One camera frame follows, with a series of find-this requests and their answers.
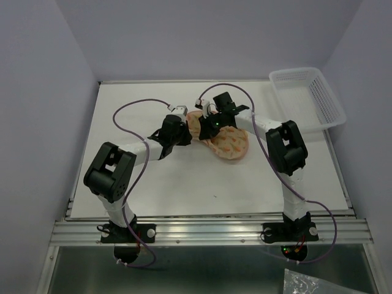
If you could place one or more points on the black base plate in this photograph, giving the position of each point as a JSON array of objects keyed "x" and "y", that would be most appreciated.
[
  {"x": 113, "y": 234},
  {"x": 280, "y": 232}
]

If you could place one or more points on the clear plastic bag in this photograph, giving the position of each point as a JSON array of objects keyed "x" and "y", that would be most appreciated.
[{"x": 297, "y": 283}]

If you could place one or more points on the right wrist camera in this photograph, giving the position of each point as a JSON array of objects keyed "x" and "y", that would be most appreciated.
[{"x": 204, "y": 106}]

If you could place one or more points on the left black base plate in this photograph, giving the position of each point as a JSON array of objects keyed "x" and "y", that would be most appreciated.
[{"x": 113, "y": 234}]

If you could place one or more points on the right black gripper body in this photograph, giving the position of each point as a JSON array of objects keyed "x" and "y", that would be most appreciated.
[{"x": 213, "y": 123}]

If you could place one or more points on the white plastic basket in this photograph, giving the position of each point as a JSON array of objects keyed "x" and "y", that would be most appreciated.
[{"x": 306, "y": 98}]

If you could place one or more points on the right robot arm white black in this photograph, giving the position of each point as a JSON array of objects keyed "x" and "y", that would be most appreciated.
[{"x": 285, "y": 151}]

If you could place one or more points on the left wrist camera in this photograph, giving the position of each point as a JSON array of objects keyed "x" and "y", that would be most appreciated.
[{"x": 180, "y": 110}]

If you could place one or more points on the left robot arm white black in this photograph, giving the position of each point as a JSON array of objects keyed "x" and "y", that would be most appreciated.
[{"x": 109, "y": 175}]

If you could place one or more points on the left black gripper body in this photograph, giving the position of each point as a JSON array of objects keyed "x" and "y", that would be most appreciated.
[{"x": 180, "y": 138}]

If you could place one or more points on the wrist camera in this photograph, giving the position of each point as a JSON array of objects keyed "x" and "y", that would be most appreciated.
[
  {"x": 180, "y": 110},
  {"x": 204, "y": 106}
]

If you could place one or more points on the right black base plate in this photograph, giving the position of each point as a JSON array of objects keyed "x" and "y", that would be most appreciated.
[{"x": 280, "y": 232}]

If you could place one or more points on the aluminium frame rail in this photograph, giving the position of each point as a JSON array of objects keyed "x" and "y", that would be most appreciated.
[{"x": 243, "y": 231}]

